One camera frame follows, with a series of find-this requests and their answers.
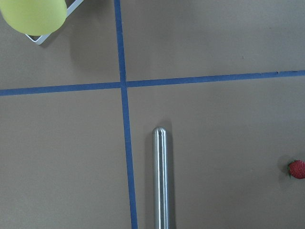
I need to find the white cup rack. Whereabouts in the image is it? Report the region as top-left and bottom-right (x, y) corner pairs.
(25, 0), (84, 45)

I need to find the red strawberry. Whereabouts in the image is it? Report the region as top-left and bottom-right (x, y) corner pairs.
(287, 160), (305, 179)

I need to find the yellow cup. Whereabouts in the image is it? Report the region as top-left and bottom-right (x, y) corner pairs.
(0, 0), (67, 35)

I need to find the steel muddler with black tip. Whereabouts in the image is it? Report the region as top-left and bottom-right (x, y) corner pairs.
(152, 127), (170, 229)

